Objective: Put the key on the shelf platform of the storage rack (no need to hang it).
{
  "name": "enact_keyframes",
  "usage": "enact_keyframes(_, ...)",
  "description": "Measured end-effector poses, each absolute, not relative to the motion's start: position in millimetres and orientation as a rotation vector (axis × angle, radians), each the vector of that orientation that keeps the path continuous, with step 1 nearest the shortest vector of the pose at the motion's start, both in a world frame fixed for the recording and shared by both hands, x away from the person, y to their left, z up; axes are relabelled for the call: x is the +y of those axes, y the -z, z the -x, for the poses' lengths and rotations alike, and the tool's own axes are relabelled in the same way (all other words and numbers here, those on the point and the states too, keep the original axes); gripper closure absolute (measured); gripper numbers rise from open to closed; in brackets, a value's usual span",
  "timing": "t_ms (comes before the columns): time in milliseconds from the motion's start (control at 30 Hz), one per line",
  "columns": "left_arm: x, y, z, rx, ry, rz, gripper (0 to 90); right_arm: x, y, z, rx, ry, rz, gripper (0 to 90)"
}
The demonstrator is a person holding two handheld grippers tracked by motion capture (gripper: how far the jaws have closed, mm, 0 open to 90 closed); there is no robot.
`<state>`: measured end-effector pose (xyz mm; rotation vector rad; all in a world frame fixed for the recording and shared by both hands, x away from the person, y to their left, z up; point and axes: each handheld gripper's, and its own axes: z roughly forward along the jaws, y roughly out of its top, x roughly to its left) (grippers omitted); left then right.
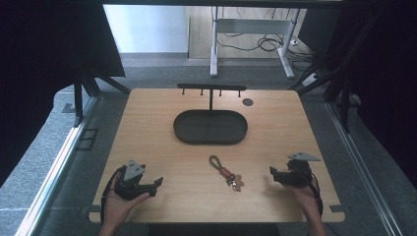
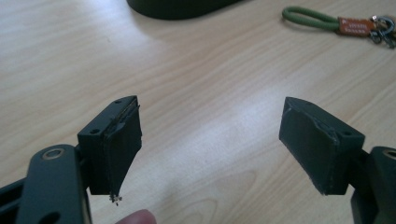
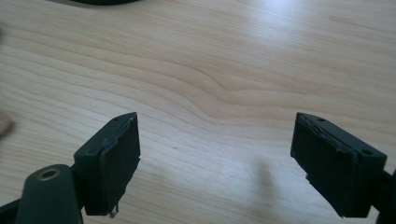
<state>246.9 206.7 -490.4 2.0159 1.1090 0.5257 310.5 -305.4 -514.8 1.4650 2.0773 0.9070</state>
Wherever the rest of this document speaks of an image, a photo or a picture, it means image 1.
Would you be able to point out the white power strip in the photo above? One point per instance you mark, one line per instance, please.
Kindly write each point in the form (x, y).
(310, 79)

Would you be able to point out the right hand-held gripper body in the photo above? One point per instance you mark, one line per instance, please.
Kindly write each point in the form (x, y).
(299, 172)

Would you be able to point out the person's right hand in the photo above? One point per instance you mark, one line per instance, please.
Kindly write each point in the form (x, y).
(305, 198)

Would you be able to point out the person's left hand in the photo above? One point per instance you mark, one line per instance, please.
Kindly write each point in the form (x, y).
(119, 206)

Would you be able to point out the white metal desk frame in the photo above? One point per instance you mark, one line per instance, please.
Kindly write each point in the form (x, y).
(252, 26)

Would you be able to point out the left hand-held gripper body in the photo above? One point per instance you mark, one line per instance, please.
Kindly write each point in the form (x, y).
(132, 175)

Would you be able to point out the black metal stand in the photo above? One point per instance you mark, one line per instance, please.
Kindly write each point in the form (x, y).
(331, 85)
(83, 95)

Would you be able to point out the black key holder stand tray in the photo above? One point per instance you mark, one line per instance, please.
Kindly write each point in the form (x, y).
(210, 128)

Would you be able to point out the black round table grommet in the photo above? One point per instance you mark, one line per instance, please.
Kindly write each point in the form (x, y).
(248, 102)

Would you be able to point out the aluminium frame rail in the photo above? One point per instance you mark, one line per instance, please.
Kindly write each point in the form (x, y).
(360, 167)
(55, 170)

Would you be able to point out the black curtain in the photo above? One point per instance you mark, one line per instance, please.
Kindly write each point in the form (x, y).
(39, 65)
(383, 65)

